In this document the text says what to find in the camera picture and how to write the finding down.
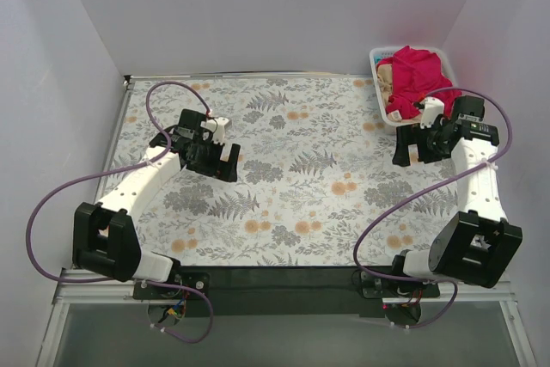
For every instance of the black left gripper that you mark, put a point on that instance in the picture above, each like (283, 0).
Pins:
(219, 162)

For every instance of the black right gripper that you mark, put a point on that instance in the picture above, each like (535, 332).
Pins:
(414, 146)

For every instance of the pink t shirt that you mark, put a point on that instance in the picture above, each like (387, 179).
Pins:
(416, 72)

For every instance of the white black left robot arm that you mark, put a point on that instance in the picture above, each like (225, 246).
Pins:
(105, 240)

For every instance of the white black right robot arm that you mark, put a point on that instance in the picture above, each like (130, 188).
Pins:
(478, 242)

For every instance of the beige t shirt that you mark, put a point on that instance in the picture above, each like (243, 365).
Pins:
(397, 107)

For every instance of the floral table mat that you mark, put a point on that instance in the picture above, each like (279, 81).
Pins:
(315, 180)

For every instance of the white plastic basket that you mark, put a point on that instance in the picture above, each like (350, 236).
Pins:
(390, 126)

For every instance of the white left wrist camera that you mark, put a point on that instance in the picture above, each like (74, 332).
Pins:
(217, 127)

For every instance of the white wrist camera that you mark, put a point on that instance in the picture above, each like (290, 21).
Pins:
(430, 109)
(217, 127)

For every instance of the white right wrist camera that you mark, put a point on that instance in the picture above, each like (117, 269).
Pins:
(430, 109)

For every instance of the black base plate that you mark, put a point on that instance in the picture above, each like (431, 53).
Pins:
(220, 283)

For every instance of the aluminium frame rail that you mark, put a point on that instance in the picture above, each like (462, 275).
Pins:
(115, 291)

